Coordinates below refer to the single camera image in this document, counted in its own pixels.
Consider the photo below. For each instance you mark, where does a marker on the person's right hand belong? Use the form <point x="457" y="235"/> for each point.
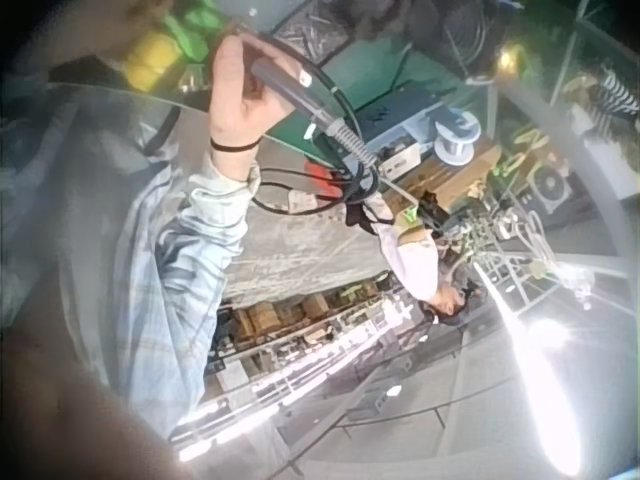
<point x="232" y="105"/>

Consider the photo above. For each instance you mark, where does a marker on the grey cooling fan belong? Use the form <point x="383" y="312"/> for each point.
<point x="549" y="186"/>

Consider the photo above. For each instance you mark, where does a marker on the blue soldering station box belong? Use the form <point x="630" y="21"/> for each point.
<point x="400" y="112"/>

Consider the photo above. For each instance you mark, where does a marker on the red tool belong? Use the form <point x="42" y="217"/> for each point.
<point x="324" y="181"/>

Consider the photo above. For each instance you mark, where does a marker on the thin black wrist band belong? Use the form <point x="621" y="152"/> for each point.
<point x="235" y="147"/>

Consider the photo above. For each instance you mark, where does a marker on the person's right fingers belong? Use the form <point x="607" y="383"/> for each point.
<point x="235" y="57"/>

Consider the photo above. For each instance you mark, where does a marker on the green plastic object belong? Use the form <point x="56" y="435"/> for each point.
<point x="186" y="31"/>

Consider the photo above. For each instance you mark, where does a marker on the green work mat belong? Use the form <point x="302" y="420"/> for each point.
<point x="370" y="75"/>

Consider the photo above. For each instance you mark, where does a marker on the cluttered storage shelf rack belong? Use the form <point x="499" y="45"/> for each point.
<point x="305" y="330"/>

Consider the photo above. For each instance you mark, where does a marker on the tray of metal screws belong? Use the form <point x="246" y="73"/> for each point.
<point x="311" y="31"/>

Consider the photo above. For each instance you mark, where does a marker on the grey soldering iron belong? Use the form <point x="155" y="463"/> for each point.
<point x="295" y="92"/>

